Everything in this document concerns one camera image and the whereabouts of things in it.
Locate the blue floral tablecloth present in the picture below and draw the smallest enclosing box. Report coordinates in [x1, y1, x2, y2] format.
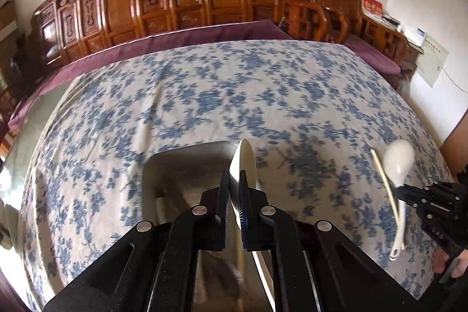
[20, 39, 456, 312]

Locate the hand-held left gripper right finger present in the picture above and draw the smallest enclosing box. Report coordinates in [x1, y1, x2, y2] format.
[239, 170, 428, 312]

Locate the short purple seat cushion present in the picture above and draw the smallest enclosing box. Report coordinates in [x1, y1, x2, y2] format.
[343, 33, 402, 76]

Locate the white wall cable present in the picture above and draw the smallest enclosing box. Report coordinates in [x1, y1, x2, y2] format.
[441, 65, 468, 94]

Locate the wooden side table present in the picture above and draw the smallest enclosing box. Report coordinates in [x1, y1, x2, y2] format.
[400, 42, 419, 79]

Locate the long purple seat cushion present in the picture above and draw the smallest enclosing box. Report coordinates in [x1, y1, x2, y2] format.
[7, 20, 294, 132]

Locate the red box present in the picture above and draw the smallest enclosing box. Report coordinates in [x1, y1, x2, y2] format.
[362, 0, 383, 18]

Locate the small carved wooden armchair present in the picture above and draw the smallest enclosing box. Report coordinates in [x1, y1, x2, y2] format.
[30, 0, 80, 68]

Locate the rectangular metal tray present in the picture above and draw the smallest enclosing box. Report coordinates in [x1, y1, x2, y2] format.
[141, 140, 311, 312]

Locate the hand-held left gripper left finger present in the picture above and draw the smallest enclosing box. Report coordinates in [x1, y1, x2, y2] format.
[42, 170, 231, 312]

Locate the round-backed wooden chair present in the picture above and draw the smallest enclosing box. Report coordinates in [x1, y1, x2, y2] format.
[274, 0, 349, 44]

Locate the white ceramic soup spoon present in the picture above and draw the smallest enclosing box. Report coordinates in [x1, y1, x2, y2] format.
[382, 139, 416, 261]
[228, 138, 276, 302]

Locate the white and blue box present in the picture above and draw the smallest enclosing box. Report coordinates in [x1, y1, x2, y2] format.
[404, 26, 428, 46]

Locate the white wall panel box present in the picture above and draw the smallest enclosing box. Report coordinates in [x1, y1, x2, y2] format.
[417, 34, 450, 88]

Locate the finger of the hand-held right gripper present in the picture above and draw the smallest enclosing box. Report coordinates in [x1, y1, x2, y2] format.
[396, 181, 468, 205]
[402, 198, 468, 258]

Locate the person's right hand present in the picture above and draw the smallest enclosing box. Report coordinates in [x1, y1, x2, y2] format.
[432, 249, 468, 279]

